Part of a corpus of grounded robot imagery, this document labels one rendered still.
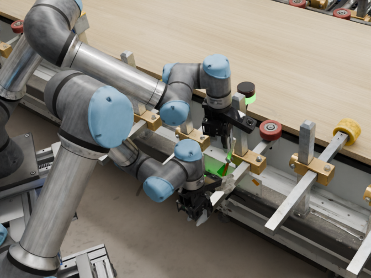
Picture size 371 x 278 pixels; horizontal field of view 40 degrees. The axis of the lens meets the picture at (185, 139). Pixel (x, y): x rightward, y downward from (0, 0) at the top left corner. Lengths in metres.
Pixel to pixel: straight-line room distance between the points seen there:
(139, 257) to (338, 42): 1.40
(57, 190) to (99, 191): 1.89
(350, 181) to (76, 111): 1.17
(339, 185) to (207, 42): 0.86
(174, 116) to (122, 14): 1.38
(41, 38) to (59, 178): 0.40
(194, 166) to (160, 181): 0.12
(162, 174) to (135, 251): 1.32
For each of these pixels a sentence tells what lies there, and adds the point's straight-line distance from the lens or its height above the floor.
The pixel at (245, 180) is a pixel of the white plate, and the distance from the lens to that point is 1.86.
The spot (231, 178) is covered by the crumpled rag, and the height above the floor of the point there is 0.88.
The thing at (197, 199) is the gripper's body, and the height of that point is 0.96.
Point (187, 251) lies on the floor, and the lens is 2.61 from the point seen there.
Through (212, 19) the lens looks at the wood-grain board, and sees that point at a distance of 2.48.
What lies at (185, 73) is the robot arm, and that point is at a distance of 1.43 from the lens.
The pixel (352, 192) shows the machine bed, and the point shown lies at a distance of 1.97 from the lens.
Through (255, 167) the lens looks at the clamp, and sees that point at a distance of 1.77.
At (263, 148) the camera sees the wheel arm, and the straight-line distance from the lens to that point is 1.83.
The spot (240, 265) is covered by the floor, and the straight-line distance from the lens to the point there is 2.55.
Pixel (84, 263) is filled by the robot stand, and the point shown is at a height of 0.99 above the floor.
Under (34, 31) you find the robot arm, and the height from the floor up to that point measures 1.54.
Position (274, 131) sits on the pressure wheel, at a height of 0.91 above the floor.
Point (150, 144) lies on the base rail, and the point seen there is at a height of 0.70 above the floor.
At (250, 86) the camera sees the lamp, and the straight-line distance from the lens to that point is 1.66.
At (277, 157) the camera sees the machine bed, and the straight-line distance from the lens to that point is 2.05.
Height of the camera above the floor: 2.16
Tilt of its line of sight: 43 degrees down
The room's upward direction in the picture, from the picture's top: 9 degrees counter-clockwise
